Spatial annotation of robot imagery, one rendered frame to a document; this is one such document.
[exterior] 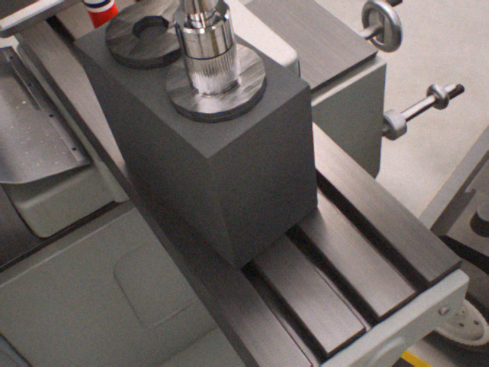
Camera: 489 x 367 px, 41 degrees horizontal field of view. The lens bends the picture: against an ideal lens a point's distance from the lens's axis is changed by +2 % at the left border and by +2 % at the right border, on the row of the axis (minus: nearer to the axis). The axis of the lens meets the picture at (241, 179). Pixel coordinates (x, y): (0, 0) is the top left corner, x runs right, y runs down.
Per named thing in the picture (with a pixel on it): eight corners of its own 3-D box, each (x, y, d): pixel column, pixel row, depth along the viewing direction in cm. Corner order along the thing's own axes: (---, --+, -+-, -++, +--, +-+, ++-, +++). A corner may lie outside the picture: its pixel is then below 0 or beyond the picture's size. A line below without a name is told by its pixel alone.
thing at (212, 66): (251, 68, 58) (242, 13, 53) (220, 101, 56) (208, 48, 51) (209, 51, 60) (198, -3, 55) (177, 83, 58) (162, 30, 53)
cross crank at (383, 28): (378, 25, 143) (380, -21, 134) (415, 52, 136) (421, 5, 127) (319, 59, 139) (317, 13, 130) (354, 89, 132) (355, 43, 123)
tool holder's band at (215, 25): (242, 13, 53) (241, 3, 52) (208, 48, 51) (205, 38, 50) (198, -3, 55) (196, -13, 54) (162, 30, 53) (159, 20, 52)
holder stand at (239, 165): (199, 108, 84) (164, -27, 68) (319, 205, 72) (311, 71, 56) (123, 161, 80) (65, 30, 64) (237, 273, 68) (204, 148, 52)
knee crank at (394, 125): (450, 84, 142) (454, 62, 137) (471, 99, 139) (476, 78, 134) (370, 133, 137) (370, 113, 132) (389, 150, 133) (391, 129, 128)
